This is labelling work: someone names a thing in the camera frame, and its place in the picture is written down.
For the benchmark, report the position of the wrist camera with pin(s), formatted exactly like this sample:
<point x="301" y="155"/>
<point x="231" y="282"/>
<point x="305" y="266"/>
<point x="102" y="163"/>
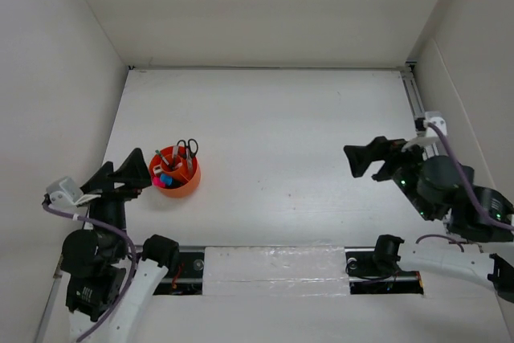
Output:
<point x="65" y="193"/>
<point x="429" y="128"/>

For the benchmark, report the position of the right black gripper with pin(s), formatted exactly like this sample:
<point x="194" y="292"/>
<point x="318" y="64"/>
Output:
<point x="359" y="156"/>

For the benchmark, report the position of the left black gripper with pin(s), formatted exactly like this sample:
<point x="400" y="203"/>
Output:
<point x="133" y="170"/>

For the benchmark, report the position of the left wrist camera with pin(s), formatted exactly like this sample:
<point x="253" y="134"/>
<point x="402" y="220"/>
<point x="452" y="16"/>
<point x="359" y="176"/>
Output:
<point x="65" y="193"/>

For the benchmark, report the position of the black handled scissors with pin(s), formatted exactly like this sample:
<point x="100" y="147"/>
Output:
<point x="190" y="147"/>

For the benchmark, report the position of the black blue utility knife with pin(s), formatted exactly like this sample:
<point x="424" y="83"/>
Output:
<point x="169" y="182"/>

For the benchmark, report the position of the orange round pen holder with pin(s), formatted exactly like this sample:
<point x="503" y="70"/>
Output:
<point x="190" y="182"/>

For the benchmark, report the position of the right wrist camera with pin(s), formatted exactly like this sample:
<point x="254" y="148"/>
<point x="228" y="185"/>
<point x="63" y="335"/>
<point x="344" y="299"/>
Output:
<point x="429" y="128"/>

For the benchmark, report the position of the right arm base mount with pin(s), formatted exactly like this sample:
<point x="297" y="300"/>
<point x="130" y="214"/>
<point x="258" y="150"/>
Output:
<point x="367" y="278"/>

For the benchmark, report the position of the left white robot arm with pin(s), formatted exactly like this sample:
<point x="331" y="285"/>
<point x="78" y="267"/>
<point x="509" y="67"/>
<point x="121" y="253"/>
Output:
<point x="111" y="282"/>

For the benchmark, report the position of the pink pen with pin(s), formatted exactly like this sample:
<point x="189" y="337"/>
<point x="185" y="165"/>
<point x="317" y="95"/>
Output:
<point x="174" y="156"/>

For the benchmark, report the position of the pink marker cap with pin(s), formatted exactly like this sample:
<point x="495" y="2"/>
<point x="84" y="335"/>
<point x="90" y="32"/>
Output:
<point x="158" y="182"/>

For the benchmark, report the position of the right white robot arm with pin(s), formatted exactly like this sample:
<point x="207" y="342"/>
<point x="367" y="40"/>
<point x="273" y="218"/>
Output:
<point x="457" y="253"/>

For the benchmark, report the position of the aluminium rail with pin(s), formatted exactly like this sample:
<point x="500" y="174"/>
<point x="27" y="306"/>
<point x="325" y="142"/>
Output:
<point x="418" y="111"/>

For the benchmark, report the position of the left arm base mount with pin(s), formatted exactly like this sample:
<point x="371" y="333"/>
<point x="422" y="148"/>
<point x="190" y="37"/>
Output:
<point x="187" y="279"/>

